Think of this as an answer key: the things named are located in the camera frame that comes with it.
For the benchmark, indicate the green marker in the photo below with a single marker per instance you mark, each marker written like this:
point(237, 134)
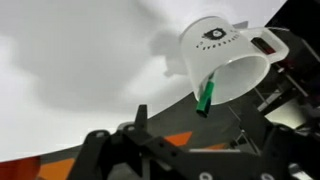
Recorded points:
point(205, 100)

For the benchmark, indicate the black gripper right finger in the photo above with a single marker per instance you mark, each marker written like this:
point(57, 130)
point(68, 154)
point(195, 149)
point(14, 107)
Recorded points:
point(293, 153)

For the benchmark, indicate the black robot cart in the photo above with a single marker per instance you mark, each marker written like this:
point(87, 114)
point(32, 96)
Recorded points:
point(300, 20)

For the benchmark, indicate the orange armchair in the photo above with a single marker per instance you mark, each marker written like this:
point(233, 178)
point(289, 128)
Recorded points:
point(16, 170)

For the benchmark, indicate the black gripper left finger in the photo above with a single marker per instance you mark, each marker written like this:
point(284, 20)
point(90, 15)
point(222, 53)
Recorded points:
point(110, 153)

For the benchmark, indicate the white ceramic mug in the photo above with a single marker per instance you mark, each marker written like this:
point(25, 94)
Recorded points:
point(213, 56)

